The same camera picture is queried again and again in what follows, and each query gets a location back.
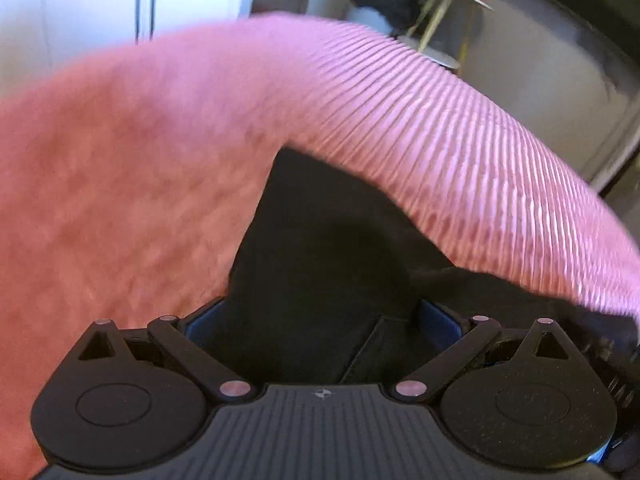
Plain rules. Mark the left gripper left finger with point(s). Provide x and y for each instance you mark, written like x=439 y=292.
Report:
x=203 y=326

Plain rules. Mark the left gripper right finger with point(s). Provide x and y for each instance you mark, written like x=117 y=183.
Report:
x=440 y=327

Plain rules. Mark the black pants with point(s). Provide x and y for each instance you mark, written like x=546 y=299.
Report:
x=328 y=283

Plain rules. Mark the pink ribbed bedspread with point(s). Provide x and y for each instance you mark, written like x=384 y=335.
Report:
x=129 y=178

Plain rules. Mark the round two-tier side table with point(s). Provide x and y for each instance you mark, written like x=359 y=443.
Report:
x=432 y=13

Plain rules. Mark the white laundry basket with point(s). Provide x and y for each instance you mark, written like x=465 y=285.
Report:
x=370 y=18

